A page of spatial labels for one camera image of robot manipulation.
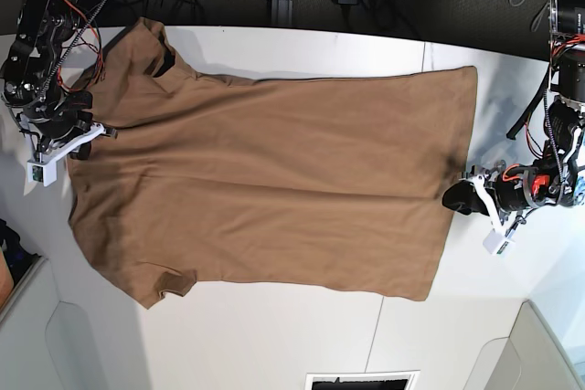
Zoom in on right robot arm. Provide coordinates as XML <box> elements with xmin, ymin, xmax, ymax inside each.
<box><xmin>1</xmin><ymin>0</ymin><xmax>106</xmax><ymax>160</ymax></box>

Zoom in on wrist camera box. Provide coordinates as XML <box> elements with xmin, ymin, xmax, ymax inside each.
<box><xmin>483</xmin><ymin>229</ymin><xmax>516</xmax><ymax>256</ymax></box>
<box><xmin>27</xmin><ymin>160</ymin><xmax>57</xmax><ymax>187</ymax></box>

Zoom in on grey bin left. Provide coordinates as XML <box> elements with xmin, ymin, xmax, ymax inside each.
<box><xmin>0</xmin><ymin>254</ymin><xmax>100</xmax><ymax>390</ymax></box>

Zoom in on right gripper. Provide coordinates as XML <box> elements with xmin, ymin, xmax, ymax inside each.
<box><xmin>17</xmin><ymin>110</ymin><xmax>118</xmax><ymax>162</ymax></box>

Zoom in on aluminium table leg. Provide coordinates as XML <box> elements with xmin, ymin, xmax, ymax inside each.
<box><xmin>271</xmin><ymin>0</ymin><xmax>293</xmax><ymax>27</ymax></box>

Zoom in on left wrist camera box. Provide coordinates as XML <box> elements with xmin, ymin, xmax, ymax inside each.
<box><xmin>483</xmin><ymin>229</ymin><xmax>516</xmax><ymax>256</ymax></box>

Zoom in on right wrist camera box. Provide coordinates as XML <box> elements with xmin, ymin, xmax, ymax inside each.
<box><xmin>27</xmin><ymin>160</ymin><xmax>57</xmax><ymax>187</ymax></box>

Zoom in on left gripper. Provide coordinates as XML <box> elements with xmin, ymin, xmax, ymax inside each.
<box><xmin>441</xmin><ymin>161</ymin><xmax>571</xmax><ymax>235</ymax></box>

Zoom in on brown t-shirt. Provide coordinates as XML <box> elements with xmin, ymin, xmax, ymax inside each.
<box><xmin>68</xmin><ymin>19</ymin><xmax>478</xmax><ymax>308</ymax></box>

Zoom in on white framed floor vent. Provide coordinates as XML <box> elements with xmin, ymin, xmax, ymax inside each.
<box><xmin>304</xmin><ymin>371</ymin><xmax>420</xmax><ymax>390</ymax></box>

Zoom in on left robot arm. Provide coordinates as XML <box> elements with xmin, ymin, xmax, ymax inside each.
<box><xmin>442</xmin><ymin>0</ymin><xmax>584</xmax><ymax>237</ymax></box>

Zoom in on grey bin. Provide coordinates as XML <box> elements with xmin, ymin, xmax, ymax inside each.
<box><xmin>464</xmin><ymin>300</ymin><xmax>584</xmax><ymax>390</ymax></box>
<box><xmin>0</xmin><ymin>254</ymin><xmax>100</xmax><ymax>390</ymax></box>

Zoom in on grey bin right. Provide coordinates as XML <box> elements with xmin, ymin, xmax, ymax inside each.
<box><xmin>464</xmin><ymin>300</ymin><xmax>584</xmax><ymax>390</ymax></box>

